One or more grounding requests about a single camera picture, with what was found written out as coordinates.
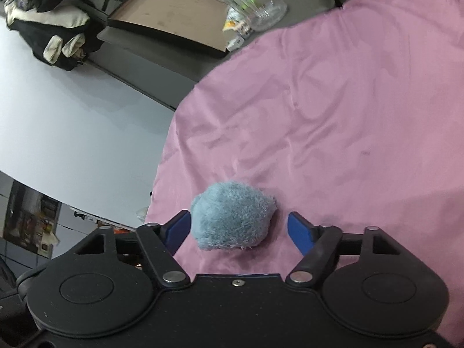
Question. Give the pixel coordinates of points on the grey-blue fuzzy plush ball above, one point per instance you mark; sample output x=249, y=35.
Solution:
x=232, y=214

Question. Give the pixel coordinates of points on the white door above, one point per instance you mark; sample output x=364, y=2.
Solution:
x=72, y=116

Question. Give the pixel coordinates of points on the white charger block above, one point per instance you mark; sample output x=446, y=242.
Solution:
x=235, y=44

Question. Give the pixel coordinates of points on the white and yellow bottle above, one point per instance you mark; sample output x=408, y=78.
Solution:
x=235, y=21

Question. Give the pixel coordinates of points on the black-framed wooden board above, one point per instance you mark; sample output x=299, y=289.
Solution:
x=170, y=11

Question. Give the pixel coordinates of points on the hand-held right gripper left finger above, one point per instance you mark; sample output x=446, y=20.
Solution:
x=178, y=230

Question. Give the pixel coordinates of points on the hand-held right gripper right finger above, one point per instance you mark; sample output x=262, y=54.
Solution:
x=300, y=232

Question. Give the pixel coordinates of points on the black and cream bag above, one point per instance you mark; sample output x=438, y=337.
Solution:
x=47, y=18

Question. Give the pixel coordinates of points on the pink bed sheet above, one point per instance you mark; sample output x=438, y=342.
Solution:
x=326, y=116

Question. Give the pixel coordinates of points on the cluttered kitchen shelf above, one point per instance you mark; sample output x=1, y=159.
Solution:
x=29, y=217

